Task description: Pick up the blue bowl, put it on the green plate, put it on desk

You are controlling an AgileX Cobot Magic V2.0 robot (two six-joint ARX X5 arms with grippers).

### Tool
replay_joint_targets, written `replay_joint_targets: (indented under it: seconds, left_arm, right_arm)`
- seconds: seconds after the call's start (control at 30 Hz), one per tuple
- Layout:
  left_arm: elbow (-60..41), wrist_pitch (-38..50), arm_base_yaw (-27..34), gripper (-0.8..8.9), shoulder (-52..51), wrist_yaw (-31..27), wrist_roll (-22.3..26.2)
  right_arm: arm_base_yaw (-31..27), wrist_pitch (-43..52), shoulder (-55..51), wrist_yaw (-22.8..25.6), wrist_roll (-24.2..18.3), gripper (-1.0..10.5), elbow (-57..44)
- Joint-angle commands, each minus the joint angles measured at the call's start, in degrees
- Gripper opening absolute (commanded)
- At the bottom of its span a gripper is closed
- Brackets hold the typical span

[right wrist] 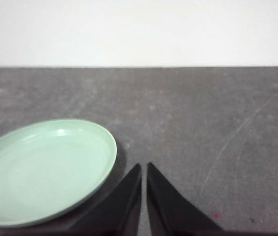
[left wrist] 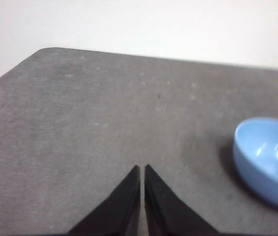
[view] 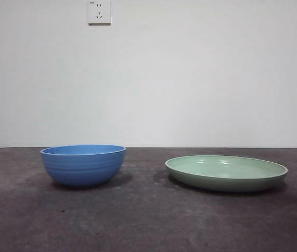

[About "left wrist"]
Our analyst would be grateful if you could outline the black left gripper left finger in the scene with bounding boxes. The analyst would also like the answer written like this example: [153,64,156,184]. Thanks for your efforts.
[67,165,141,236]

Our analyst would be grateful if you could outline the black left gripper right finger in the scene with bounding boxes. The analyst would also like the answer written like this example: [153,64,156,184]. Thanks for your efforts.
[143,164,220,236]

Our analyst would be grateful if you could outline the blue bowl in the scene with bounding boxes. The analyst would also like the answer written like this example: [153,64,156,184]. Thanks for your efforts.
[232,117,278,212]

